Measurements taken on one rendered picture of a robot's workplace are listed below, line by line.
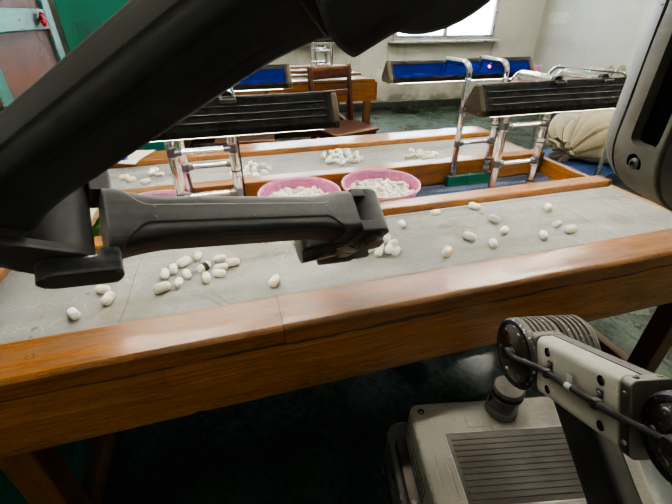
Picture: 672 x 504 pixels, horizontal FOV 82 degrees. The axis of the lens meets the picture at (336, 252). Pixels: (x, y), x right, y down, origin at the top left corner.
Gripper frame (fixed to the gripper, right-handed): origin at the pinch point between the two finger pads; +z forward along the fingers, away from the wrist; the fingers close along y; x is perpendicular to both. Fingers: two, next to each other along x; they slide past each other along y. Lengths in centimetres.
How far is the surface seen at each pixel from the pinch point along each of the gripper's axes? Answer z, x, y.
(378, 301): -5.7, 12.2, -6.6
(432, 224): 19.1, -6.1, -36.0
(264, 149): 78, -57, 1
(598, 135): 147, -82, -267
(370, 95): 228, -167, -120
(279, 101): -3.9, -32.1, 6.6
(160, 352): -5.9, 14.3, 34.1
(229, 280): 11.4, 2.2, 21.5
